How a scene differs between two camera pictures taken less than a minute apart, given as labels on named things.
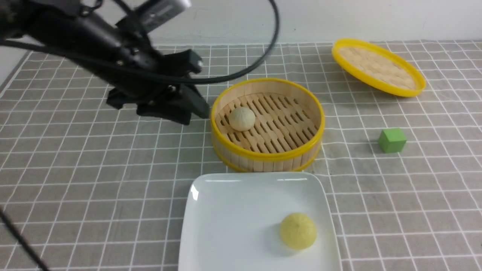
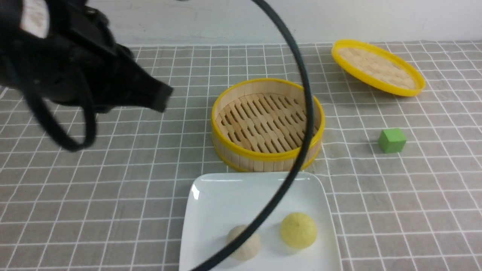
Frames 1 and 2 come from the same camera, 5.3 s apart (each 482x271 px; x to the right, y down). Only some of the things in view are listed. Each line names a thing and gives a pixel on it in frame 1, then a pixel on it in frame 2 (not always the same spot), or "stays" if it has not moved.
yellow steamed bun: [298, 230] stays
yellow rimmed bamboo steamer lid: [377, 68] stays
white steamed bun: [241, 119] -> [249, 249]
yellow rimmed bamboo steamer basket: [288, 130] stays
